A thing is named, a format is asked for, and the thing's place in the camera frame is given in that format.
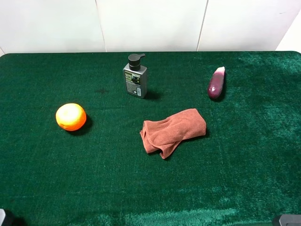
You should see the purple eggplant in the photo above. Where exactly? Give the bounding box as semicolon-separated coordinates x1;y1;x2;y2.
207;66;225;99

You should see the grey pump soap bottle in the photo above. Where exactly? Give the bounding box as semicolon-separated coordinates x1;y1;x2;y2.
123;53;148;98

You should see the brown folded towel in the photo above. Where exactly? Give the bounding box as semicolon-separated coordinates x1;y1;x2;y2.
140;108;206;159

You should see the orange fruit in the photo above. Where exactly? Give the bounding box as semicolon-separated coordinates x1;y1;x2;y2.
55;103;87;131

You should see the green velvet table cloth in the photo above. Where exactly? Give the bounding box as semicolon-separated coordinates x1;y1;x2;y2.
0;51;301;226

